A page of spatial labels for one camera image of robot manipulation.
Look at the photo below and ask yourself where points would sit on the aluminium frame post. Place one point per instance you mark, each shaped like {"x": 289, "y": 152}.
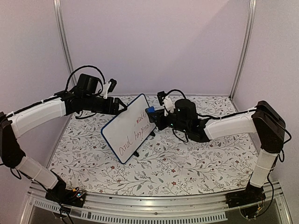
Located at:
{"x": 62, "y": 35}
{"x": 245, "y": 47}

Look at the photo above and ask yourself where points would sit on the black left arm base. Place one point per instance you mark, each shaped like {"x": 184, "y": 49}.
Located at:
{"x": 72, "y": 197}

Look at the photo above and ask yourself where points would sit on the floral patterned tablecloth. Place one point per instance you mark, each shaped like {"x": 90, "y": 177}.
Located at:
{"x": 165, "y": 166}

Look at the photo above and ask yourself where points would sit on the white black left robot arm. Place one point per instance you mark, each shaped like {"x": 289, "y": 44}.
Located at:
{"x": 20, "y": 127}

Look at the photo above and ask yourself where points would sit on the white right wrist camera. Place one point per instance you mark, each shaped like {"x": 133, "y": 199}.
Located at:
{"x": 165, "y": 101}

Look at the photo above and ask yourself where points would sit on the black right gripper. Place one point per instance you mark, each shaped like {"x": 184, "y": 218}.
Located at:
{"x": 160, "y": 120}

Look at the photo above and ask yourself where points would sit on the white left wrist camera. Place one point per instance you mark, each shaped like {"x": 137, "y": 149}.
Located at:
{"x": 108, "y": 87}

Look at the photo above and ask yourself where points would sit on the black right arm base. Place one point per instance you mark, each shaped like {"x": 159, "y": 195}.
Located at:
{"x": 249, "y": 198}

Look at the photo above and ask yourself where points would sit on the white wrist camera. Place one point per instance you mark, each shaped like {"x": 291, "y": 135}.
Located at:
{"x": 108, "y": 87}
{"x": 165, "y": 101}

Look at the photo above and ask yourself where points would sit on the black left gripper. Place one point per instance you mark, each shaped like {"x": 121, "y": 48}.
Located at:
{"x": 115, "y": 110}

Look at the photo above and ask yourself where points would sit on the right aluminium frame post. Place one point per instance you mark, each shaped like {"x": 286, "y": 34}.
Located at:
{"x": 245, "y": 47}

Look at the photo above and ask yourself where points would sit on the blue whiteboard eraser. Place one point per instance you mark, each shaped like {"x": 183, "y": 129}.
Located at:
{"x": 150, "y": 110}

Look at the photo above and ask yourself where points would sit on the aluminium front rail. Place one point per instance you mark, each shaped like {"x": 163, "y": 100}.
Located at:
{"x": 195, "y": 209}

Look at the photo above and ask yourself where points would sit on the small blue-framed whiteboard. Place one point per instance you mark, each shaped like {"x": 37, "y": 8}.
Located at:
{"x": 126, "y": 132}

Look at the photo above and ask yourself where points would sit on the left aluminium frame post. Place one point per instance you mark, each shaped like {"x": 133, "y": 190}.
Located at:
{"x": 62, "y": 35}

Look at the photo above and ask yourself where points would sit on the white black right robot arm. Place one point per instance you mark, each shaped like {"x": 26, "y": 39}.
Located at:
{"x": 260, "y": 121}

